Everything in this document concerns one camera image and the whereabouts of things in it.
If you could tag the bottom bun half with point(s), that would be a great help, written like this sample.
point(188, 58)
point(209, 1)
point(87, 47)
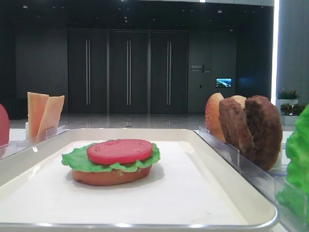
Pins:
point(114, 177)

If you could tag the orange cheese slice left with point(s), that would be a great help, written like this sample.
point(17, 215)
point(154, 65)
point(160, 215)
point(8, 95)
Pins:
point(36, 106)

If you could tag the orange cheese slice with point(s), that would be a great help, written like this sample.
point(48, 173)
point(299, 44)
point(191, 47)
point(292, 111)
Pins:
point(50, 118)
point(36, 106)

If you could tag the green lettuce in rack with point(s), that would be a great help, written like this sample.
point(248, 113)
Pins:
point(297, 150)

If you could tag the brown meat patty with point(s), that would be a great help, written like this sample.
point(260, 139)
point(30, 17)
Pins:
point(235, 129)
point(264, 123)

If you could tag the clear acrylic rack right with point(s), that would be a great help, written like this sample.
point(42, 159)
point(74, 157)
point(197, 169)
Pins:
point(268, 183)

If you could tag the white rectangular tray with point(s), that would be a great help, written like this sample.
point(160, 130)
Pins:
point(191, 189)

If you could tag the sesame bun top left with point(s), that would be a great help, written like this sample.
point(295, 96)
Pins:
point(212, 121)

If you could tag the potted plant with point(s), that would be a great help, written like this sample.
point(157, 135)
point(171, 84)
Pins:
point(288, 95)
point(292, 109)

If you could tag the potted plant upper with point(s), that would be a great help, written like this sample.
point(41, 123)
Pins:
point(288, 95)

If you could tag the bun half behind patties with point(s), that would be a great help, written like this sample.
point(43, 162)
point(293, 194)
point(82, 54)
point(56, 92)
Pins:
point(240, 100)

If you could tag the orange cheese slice right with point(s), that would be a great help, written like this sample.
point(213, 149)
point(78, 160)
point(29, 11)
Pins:
point(50, 118)

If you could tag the dark triple door panels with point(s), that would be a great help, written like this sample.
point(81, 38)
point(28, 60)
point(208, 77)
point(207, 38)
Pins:
point(122, 72)

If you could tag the red tomato slice on burger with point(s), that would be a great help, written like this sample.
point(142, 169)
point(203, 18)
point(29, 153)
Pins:
point(120, 151)

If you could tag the clear acrylic rack left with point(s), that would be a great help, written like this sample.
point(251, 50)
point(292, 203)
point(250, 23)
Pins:
point(14, 147)

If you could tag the green lettuce leaf on bun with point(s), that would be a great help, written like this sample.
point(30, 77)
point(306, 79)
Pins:
point(77, 159)

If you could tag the clear acrylic rack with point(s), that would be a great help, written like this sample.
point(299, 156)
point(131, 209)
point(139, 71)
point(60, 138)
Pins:
point(268, 183)
point(14, 147)

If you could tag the potted plant lower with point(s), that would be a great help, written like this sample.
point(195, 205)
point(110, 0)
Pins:
point(292, 109)

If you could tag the small wall display screen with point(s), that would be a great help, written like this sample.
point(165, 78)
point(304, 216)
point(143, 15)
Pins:
point(224, 82)

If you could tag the red tomato slice in rack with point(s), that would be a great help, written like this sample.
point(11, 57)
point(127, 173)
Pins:
point(4, 126)

